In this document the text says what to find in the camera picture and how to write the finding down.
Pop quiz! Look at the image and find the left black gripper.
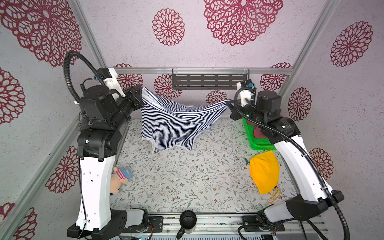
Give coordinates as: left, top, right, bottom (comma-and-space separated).
108, 85, 144, 131

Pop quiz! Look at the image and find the blue white striped tank top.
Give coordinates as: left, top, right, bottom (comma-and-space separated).
141, 88, 228, 153

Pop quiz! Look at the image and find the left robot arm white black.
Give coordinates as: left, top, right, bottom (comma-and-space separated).
67, 68, 144, 240

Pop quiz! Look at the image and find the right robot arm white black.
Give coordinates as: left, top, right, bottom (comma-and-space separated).
227, 80, 345, 224

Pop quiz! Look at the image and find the maroon tank top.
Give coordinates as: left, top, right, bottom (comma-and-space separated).
253, 126, 268, 139

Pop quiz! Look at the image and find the green plastic basket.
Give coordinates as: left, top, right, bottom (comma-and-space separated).
243, 119, 276, 151

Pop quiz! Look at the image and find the yellow cloth bag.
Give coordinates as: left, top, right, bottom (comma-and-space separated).
246, 151, 281, 204

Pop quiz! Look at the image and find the cartoon plush doll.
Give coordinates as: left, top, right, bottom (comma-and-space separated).
110, 166, 133, 195

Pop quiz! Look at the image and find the black thermos mug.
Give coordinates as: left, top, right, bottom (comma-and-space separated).
176, 210, 197, 240

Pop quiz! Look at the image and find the grey wall shelf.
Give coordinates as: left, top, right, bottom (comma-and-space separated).
171, 69, 252, 90

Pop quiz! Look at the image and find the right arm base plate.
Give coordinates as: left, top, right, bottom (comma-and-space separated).
242, 214, 286, 232

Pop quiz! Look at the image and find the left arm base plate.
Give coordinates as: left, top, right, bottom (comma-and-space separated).
123, 216, 164, 234

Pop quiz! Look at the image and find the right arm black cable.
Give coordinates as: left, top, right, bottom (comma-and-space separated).
233, 88, 351, 240

